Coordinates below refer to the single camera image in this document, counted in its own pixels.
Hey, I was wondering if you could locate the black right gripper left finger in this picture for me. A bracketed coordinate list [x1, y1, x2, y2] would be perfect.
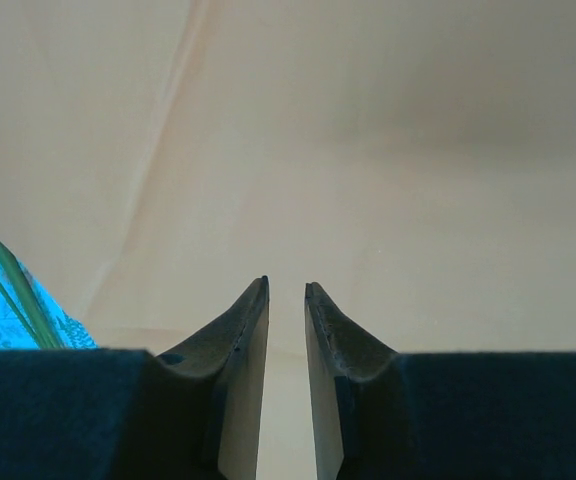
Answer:
[0, 275, 270, 480]

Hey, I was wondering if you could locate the orange wrapping paper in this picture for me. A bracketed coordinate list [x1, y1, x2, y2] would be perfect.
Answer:
[0, 0, 576, 480]

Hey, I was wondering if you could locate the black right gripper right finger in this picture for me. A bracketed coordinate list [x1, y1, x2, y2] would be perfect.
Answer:
[303, 281, 576, 480]

